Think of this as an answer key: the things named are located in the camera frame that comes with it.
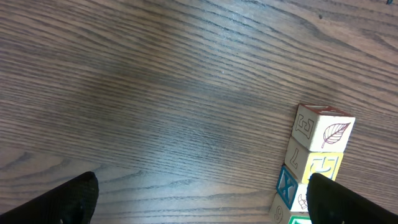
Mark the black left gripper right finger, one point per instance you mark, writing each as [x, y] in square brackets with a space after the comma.
[332, 203]

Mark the white leaf picture block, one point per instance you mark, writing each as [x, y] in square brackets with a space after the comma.
[322, 128]

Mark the yellow lone block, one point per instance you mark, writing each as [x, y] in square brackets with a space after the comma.
[303, 163]

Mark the white feather picture block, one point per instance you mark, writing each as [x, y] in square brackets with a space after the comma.
[292, 192]

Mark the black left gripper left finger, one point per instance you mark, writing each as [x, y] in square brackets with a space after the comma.
[72, 202]

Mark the green A letter block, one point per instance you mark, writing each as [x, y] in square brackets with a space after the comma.
[280, 214]

